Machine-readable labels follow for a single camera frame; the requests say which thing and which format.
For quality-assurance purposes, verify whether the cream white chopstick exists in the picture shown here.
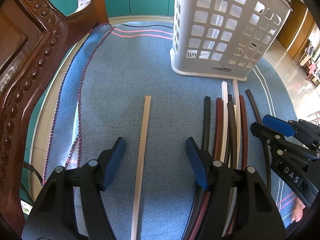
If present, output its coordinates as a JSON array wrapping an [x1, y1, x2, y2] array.
[[222, 80, 242, 235]]

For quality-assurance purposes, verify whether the thin black chopstick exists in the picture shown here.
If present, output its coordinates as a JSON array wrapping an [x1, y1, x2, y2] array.
[[245, 89, 272, 192]]

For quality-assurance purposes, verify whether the dark brown chopstick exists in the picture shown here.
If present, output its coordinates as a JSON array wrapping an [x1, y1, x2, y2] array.
[[225, 101, 237, 169]]

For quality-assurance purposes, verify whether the red brown chopstick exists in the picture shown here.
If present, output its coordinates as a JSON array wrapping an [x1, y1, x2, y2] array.
[[226, 95, 248, 235]]

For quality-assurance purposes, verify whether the dark red chopstick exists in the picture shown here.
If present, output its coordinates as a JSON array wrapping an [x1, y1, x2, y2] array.
[[191, 98, 223, 239]]

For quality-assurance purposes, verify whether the white patterned chopstick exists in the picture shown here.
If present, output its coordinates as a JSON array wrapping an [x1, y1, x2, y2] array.
[[220, 81, 228, 162]]

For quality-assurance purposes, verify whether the beige wooden chopstick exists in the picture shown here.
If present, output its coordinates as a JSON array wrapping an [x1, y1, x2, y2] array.
[[131, 95, 151, 240]]

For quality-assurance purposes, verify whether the right hand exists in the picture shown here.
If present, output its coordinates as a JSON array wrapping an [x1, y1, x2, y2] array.
[[290, 198, 305, 223]]

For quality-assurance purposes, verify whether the wooden glass sliding door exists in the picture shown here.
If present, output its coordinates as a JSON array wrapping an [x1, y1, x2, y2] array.
[[277, 0, 315, 61]]

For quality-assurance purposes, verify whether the blue striped towel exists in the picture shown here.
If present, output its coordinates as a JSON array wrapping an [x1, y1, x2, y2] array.
[[43, 21, 308, 240]]

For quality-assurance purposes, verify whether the white plastic utensil basket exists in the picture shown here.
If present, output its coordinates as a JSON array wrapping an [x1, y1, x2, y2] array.
[[170, 0, 291, 81]]

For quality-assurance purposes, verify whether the carved brown wooden chair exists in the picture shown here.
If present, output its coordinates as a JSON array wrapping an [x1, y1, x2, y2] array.
[[1, 0, 108, 239]]

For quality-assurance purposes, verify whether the black cable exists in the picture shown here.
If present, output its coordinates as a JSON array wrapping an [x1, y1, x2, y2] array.
[[19, 161, 45, 205]]

